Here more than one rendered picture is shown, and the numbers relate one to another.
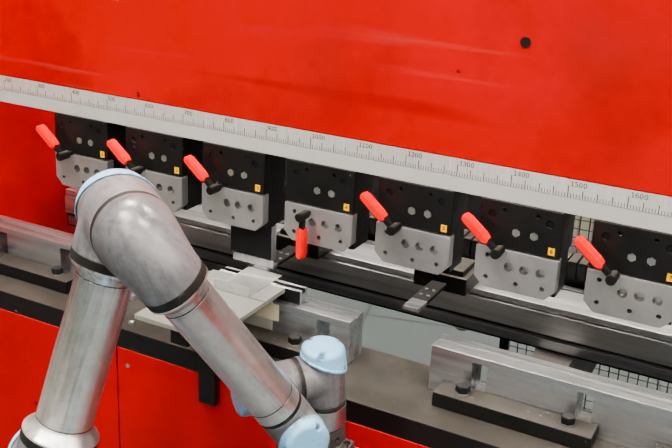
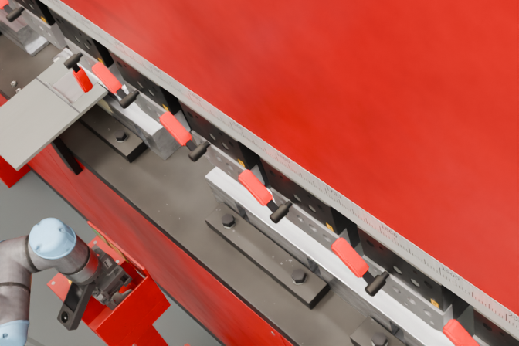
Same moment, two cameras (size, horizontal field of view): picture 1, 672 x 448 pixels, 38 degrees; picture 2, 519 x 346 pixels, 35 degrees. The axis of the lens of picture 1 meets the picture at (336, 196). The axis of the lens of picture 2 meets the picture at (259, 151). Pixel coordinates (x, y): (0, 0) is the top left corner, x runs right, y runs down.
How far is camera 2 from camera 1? 1.34 m
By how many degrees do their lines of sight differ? 43
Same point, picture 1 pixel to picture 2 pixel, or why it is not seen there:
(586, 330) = not seen: hidden behind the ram
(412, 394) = (199, 208)
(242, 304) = (60, 117)
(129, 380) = not seen: hidden behind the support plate
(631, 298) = (308, 225)
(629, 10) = not seen: outside the picture
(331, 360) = (46, 252)
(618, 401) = (334, 277)
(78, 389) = not seen: outside the picture
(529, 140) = (186, 72)
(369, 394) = (163, 205)
